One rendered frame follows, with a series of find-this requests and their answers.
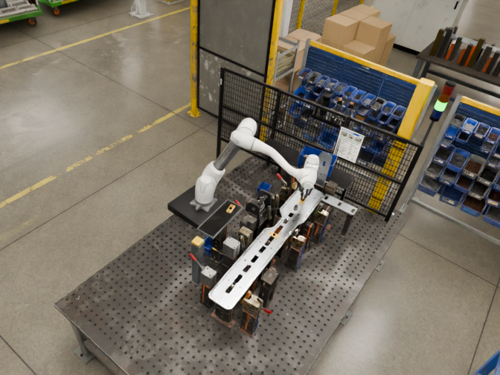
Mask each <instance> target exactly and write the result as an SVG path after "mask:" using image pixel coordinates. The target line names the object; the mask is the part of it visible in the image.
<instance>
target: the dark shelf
mask: <svg viewBox="0 0 500 375"><path fill-rule="evenodd" d="M264 144H267V145H269V146H270V147H272V148H273V149H274V150H276V151H277V152H278V153H279V154H280V155H281V156H282V157H283V158H284V159H285V160H286V161H287V163H288V164H289V165H291V166H292V167H294V168H297V169H298V170H300V169H301V168H300V167H299V166H298V160H299V155H300V153H301V152H299V151H297V150H295V149H292V148H291V147H288V146H286V145H284V144H282V143H279V142H277V141H275V140H273V139H271V138H268V139H267V140H266V141H265V142H264ZM355 178H356V177H355V176H353V175H351V174H349V173H346V172H344V171H343V170H340V169H338V168H336V167H334V169H333V172H332V173H331V174H330V177H327V178H326V183H328V182H329V181H332V182H335V183H336V184H338V185H337V188H338V189H340V190H343V191H344V192H346V191H347V189H348V188H349V187H350V186H351V184H352V183H353V181H354V180H355Z"/></svg>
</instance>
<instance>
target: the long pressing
mask: <svg viewBox="0 0 500 375"><path fill-rule="evenodd" d="M323 197H324V193H322V192H321V191H319V190H316V189H315V188H313V189H312V192H311V194H310V195H309V196H307V199H306V200H305V202H304V203H303V204H301V203H299V201H300V199H301V192H299V187H298V188H297V189H296V191H295V192H294V193H293V194H292V195H291V196H290V197H289V198H288V200H287V201H286V202H285V203H284V204H283V205H282V206H281V208H280V213H281V219H280V220H279V221H278V223H277V224H276V225H275V226H274V227H272V228H265V229H263V230H262V231H261V232H260V234H259V235H258V236H257V237H256V239H255V240H254V241H253V242H252V243H251V245H250V246H249V247H248V248H247V249H246V250H245V251H244V252H243V253H242V255H241V256H240V257H239V258H238V259H237V261H236V262H235V263H234V264H233V265H232V267H231V268H230V269H229V270H228V271H227V272H226V273H225V274H224V275H223V276H222V278H221V279H220V280H219V281H218V283H217V284H216V285H215V286H214V287H213V289H212V290H211V291H210V292H209V294H208V297H209V298H210V299H211V300H212V301H213V302H215V303H216V304H218V305H220V306H221V307H223V308H224V309H226V310H232V309H233V308H234V307H235V305H236V304H237V303H238V301H239V300H240V299H241V298H242V297H243V295H244V294H245V293H246V291H247V290H248V289H249V287H250V286H251V285H252V284H253V283H254V281H255V280H256V279H257V277H258V276H259V274H260V273H261V272H262V271H263V270H264V268H265V267H266V266H267V264H268V263H269V261H270V260H271V259H272V258H273V257H274V256H275V254H276V253H277V252H278V250H279V249H280V248H281V246H282V245H283V244H284V243H285V242H286V240H287V239H288V237H289V236H290V235H291V233H292V232H293V231H294V230H295V229H296V227H297V226H298V225H300V224H303V223H304V222H305V221H306V220H307V218H308V217H309V215H310V214H311V213H312V212H313V211H314V209H315V208H316V206H317V205H318V204H319V202H320V201H321V200H322V198H323ZM314 198H315V199H314ZM295 205H298V210H296V211H294V209H293V208H294V206H295ZM290 213H293V216H292V217H289V216H288V215H289V214H290ZM298 214H299V215H298ZM285 219H287V220H289V221H288V222H287V223H286V224H284V223H283V221H284V220H285ZM293 220H294V221H293ZM280 225H282V226H283V228H282V229H281V230H280V232H279V233H278V235H280V237H279V238H278V239H276V238H274V239H273V241H272V242H271V243H270V244H269V245H268V246H266V245H265V243H266V241H267V240H268V239H269V238H270V237H272V236H271V235H269V232H270V231H272V232H275V231H276V230H277V228H278V227H279V226H280ZM260 242H261V243H260ZM263 246H265V247H266V249H265V250H264V251H263V253H262V254H261V253H259V250H260V249H261V248H262V247H263ZM255 255H257V256H258V257H259V258H258V259H257V260H256V261H255V262H254V263H253V262H251V259H252V258H253V257H254V256H255ZM247 265H250V266H251V268H250V269H249V270H248V271H247V272H243V270H244V268H245V267H246V266H247ZM238 275H242V276H243V277H242V278H241V279H240V281H239V282H238V283H236V284H235V285H233V281H234V280H235V279H236V278H237V276H238ZM228 280H229V281H228ZM230 285H232V286H234V288H233V289H232V290H231V292H230V293H229V294H228V293H226V292H225V291H226V290H227V288H229V287H230Z"/></svg>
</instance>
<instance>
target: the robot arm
mask: <svg viewBox="0 0 500 375"><path fill-rule="evenodd" d="M256 130H257V124H256V122H255V121H254V120H253V119H252V118H245V119H243V120H242V121H241V123H240V124H239V126H238V127H237V129H236V130H235V131H233V132H232V133H231V137H230V142H229V143H228V145H227V146H226V147H225V149H224V150H223V151H222V152H221V154H220V155H219V157H218V158H217V160H216V161H212V162H211V163H210V164H209V165H207V167H206V168H205V169H204V171H203V173H202V175H201V176H200V177H199V178H198V179H197V181H196V187H195V199H194V200H193V201H192V202H190V205H193V206H195V210H196V211H198V210H199V209H202V210H204V211H205V212H209V209H210V208H211V207H212V205H213V204H214V203H215V202H217V199H216V198H213V197H214V192H215V189H216V186H217V184H218V182H219V180H220V179H221V178H222V176H223V174H224V173H225V167H226V165H227V164H228V163H229V162H230V160H232V158H233V157H234V156H235V154H236V153H237V151H238V150H239V149H240V148H241V147H242V148H244V149H247V150H252V151H257V152H261V153H265V154H267V155H269V156H270V157H272V158H273V159H274V160H275V161H276V162H277V163H278V164H279V165H280V166H281V167H282V168H283V169H284V170H285V171H286V172H287V173H288V174H290V175H292V176H294V177H295V178H296V179H297V180H298V182H299V192H301V200H302V198H303V195H304V192H303V191H304V189H307V190H306V194H305V195H304V200H305V199H306V198H307V196H309V195H310V194H311V192H312V190H313V188H314V186H313V185H314V184H315V181H316V178H317V171H318V165H319V158H318V156H316V155H309V156H308V157H307V159H306V161H305V164H304V168H302V169H300V170H298V169H295V168H294V167H292V166H291V165H289V164H288V163H287V161H286V160H285V159H284V158H283V157H282V156H281V155H280V154H279V153H278V152H277V151H276V150H274V149H273V148H272V147H270V146H269V145H267V144H264V143H263V142H262V141H260V140H258V139H256V138H254V134H255V133H256ZM301 187H302V189H301ZM310 188H311V189H310ZM309 189H310V192H309ZM304 200H303V201H304Z"/></svg>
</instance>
